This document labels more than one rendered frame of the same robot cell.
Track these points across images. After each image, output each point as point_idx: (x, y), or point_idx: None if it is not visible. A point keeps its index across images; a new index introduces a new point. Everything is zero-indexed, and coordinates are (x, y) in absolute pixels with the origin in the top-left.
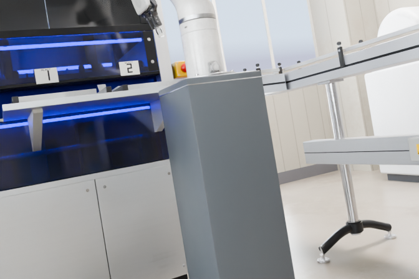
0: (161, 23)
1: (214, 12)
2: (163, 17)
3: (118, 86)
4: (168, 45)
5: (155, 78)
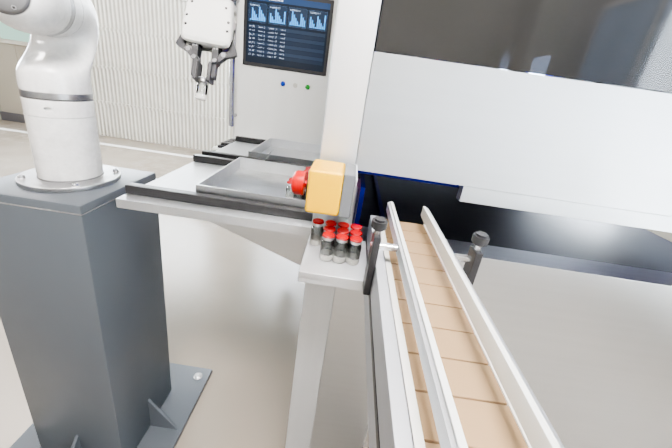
0: (192, 75)
1: (17, 85)
2: (335, 28)
3: (239, 157)
4: (325, 113)
5: (359, 183)
